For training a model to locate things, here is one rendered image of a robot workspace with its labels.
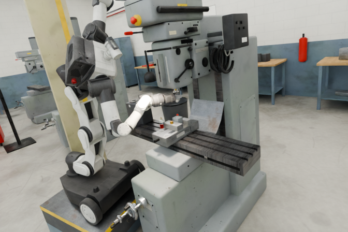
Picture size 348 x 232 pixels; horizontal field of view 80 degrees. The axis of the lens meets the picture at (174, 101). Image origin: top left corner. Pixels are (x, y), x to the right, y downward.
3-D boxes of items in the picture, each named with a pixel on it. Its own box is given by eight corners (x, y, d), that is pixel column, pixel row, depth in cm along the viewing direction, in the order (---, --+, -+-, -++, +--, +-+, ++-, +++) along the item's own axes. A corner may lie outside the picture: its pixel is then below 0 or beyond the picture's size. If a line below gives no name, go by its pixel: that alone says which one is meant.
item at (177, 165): (179, 183, 136) (177, 167, 132) (146, 165, 160) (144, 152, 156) (221, 148, 169) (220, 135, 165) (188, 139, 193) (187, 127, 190)
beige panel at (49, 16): (82, 186, 267) (20, -11, 203) (70, 175, 295) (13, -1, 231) (117, 165, 302) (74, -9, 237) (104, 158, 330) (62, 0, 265)
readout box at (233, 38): (236, 48, 129) (234, 13, 123) (223, 49, 136) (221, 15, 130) (250, 45, 142) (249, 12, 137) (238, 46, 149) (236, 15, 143)
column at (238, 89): (240, 215, 193) (229, 41, 149) (199, 194, 225) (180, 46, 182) (262, 184, 226) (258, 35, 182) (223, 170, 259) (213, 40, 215)
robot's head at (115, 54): (110, 62, 132) (116, 54, 127) (101, 49, 132) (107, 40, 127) (117, 61, 138) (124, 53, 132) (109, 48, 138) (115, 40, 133)
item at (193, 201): (172, 270, 142) (158, 198, 125) (143, 243, 164) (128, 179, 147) (232, 199, 195) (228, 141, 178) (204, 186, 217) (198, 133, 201)
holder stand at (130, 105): (143, 125, 188) (139, 104, 182) (129, 121, 202) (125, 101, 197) (153, 120, 196) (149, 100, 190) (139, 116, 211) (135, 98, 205)
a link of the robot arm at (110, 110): (113, 139, 119) (104, 101, 120) (105, 140, 130) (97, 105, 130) (131, 133, 127) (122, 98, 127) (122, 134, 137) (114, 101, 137)
